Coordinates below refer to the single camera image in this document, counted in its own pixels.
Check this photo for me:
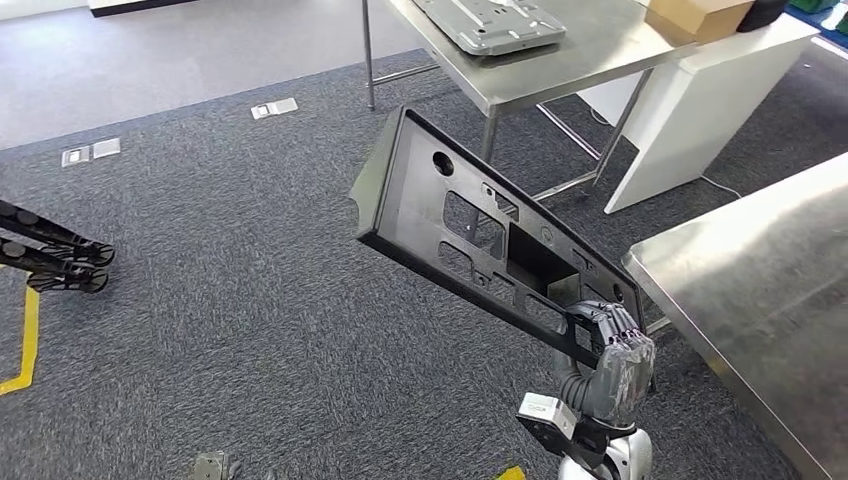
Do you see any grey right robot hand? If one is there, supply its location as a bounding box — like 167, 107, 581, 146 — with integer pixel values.
566, 301, 657, 429

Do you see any black plastic plate with cutouts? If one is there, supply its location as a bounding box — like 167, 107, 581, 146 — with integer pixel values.
349, 105, 649, 371

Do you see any steel workbench table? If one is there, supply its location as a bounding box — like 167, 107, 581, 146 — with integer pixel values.
621, 152, 848, 480

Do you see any steel table with grey plate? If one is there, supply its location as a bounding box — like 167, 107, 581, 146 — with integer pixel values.
360, 0, 704, 203

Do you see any cardboard box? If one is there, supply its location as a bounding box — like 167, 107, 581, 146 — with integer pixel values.
643, 0, 757, 46

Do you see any grey metal plate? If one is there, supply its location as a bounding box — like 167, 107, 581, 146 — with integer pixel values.
410, 0, 568, 57

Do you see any black rounded object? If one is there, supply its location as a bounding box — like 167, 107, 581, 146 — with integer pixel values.
736, 0, 791, 34

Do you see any green crate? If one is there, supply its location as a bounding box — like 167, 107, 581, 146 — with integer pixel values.
788, 0, 843, 15

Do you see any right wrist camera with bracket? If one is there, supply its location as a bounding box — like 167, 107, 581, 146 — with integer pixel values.
515, 392, 583, 465

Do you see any white floor cable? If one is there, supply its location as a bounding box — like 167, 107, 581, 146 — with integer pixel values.
700, 173, 743, 200

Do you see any blue metal frame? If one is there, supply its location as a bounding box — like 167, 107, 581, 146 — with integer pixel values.
784, 3, 848, 49

